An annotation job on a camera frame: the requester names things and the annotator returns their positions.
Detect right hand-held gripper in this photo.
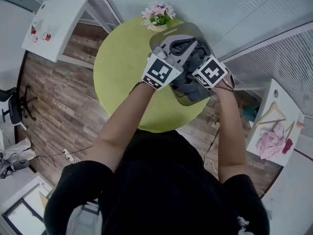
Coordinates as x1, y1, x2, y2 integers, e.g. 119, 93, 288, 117
192, 55, 227, 89

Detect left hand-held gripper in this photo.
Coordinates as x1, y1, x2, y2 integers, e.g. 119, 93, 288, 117
141, 34, 198, 91

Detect grey plastic basket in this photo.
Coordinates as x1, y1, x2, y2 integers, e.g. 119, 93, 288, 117
149, 21, 213, 107

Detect dark grey clothes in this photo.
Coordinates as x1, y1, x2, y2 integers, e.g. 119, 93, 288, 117
168, 39, 217, 102

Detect person's right forearm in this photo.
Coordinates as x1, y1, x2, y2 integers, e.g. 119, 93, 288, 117
214, 79, 247, 187

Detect person's left forearm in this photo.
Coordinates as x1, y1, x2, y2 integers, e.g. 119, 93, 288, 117
84, 81, 156, 175

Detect pink flowers in pot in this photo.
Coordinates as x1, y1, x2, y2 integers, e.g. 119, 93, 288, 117
141, 0, 177, 33

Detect teal bin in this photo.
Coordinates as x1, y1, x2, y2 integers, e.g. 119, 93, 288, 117
243, 105, 260, 122

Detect round table green tablecloth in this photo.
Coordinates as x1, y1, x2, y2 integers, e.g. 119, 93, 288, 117
93, 17, 211, 133

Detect white slatted blind panel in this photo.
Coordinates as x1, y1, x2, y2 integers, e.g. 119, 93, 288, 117
80, 0, 123, 31
219, 21, 313, 118

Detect wooden triangle hanger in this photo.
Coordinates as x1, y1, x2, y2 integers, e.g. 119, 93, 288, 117
258, 101, 287, 126

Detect pink garment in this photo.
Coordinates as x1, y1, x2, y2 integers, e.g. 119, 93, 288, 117
255, 122, 287, 160

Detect white table with hangers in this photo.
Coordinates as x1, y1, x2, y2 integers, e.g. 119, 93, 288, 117
234, 78, 305, 167

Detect dark red cloth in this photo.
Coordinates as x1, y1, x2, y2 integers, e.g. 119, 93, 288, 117
282, 138, 294, 155

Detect white desk with bottles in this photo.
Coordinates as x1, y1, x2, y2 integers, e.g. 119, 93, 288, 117
21, 0, 115, 70

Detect person's black top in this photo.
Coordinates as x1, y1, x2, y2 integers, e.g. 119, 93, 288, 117
43, 128, 271, 235

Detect white power strip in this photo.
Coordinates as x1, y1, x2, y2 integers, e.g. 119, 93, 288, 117
62, 148, 76, 163

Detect black office chair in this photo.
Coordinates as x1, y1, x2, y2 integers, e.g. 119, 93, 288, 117
0, 84, 39, 126

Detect white fabric bag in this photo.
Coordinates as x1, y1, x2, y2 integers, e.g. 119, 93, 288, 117
4, 138, 37, 161

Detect grey waist pack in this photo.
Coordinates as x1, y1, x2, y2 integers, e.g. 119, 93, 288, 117
66, 200, 100, 235

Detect dark grey round device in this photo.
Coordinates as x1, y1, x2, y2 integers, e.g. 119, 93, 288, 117
12, 160, 30, 172

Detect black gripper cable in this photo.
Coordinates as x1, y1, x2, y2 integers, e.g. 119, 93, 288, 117
204, 78, 237, 163

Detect black floor cable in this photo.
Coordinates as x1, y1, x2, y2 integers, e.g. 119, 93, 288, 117
34, 144, 94, 167

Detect white patterned hair tie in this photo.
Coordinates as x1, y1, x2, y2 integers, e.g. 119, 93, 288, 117
237, 215, 249, 228

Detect window with dark frame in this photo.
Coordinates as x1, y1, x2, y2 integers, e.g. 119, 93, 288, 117
1, 196, 47, 235

